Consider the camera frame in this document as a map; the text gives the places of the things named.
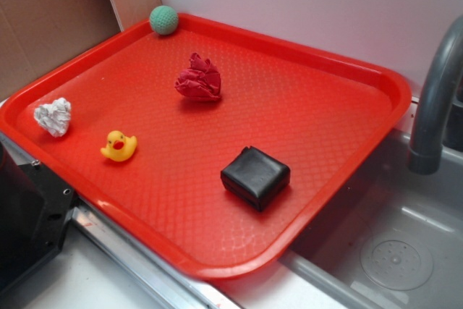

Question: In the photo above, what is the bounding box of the red plastic tray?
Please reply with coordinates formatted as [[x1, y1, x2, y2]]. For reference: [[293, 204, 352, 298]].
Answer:
[[1, 14, 412, 280]]

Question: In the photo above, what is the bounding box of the black leather wallet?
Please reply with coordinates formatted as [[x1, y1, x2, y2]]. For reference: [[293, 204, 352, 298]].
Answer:
[[221, 146, 291, 211]]

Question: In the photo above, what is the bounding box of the crumpled red paper ball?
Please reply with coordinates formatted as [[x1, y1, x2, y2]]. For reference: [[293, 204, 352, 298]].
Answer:
[[174, 53, 221, 101]]

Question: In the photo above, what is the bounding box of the yellow rubber duck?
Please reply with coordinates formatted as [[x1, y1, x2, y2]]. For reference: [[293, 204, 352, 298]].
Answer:
[[100, 130, 138, 162]]

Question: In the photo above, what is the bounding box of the green dimpled ball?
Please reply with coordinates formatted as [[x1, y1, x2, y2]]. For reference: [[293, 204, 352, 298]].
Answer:
[[149, 5, 179, 35]]

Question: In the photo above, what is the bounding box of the crumpled white paper ball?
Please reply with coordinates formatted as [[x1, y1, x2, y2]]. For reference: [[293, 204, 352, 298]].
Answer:
[[33, 98, 72, 137]]

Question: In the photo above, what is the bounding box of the grey plastic sink basin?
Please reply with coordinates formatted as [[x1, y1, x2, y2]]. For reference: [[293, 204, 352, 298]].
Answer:
[[217, 104, 462, 308]]

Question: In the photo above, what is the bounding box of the grey toy faucet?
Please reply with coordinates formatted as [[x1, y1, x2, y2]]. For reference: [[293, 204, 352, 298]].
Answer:
[[407, 17, 462, 175]]

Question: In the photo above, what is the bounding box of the brown cardboard panel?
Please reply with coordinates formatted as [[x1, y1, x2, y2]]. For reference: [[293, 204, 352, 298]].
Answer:
[[1, 0, 161, 100]]

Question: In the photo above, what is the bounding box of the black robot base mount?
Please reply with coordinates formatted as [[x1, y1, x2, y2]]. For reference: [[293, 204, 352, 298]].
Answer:
[[1, 146, 75, 295]]

